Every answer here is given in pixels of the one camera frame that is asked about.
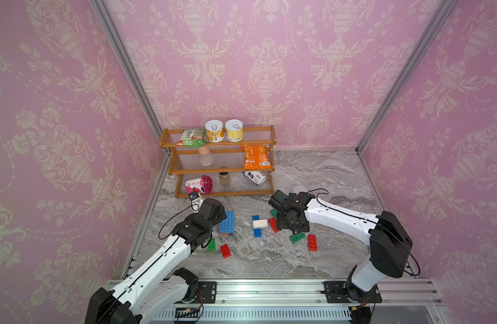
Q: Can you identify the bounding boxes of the clear plastic bottle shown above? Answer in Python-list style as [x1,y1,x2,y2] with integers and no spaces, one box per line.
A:
[198,145,213,167]

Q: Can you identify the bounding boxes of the light blue brick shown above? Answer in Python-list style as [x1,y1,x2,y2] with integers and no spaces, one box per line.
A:
[219,224,234,235]
[225,211,235,220]
[220,218,234,228]

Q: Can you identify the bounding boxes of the green white snack packet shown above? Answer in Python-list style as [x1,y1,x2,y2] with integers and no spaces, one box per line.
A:
[177,128,207,149]

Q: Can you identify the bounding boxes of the small green brick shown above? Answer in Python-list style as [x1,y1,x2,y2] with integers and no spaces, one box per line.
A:
[207,238,217,252]

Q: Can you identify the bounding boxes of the wooden three-tier shelf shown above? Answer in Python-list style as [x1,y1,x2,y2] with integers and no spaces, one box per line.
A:
[159,125,277,198]

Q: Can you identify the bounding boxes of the white brick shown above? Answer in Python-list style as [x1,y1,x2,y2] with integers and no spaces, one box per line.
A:
[252,219,269,229]

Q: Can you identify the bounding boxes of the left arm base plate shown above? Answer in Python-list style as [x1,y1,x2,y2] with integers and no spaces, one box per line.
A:
[186,281,217,305]

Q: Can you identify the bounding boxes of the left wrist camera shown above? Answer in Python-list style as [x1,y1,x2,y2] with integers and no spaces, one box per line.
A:
[188,191,204,213]

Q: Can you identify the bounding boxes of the pink lying cup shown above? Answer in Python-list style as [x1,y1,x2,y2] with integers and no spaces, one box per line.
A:
[184,175,213,194]

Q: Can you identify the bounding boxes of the aluminium front rail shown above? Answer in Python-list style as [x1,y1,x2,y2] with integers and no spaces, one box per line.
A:
[154,278,442,322]

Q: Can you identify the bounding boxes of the right yellow noodle cup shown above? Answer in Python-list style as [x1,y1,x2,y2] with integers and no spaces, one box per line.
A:
[225,120,244,143]

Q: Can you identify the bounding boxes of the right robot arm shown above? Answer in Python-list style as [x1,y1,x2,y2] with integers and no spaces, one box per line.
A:
[269,190,413,304]

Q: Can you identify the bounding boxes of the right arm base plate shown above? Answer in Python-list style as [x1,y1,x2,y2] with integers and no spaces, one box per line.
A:
[321,281,383,304]

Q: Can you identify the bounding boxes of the left yellow noodle cup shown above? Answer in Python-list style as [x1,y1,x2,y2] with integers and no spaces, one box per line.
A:
[205,120,224,143]

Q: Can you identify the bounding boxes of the white black lying can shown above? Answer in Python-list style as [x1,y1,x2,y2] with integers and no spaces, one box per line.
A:
[243,171,267,186]

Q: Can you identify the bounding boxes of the orange chip bag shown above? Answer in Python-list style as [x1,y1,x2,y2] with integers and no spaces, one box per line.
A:
[241,145,273,170]

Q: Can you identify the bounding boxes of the small brown jar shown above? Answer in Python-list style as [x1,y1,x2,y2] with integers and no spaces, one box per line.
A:
[219,171,230,187]

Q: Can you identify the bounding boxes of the red brick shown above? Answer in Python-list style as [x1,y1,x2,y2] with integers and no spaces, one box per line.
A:
[268,217,279,234]
[308,235,318,252]
[220,244,232,259]

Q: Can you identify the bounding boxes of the yellow noodle cup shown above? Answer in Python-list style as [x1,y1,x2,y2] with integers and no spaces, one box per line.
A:
[225,120,244,143]
[205,120,224,143]

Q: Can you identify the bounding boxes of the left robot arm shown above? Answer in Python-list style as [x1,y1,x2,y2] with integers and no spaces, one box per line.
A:
[84,198,227,323]

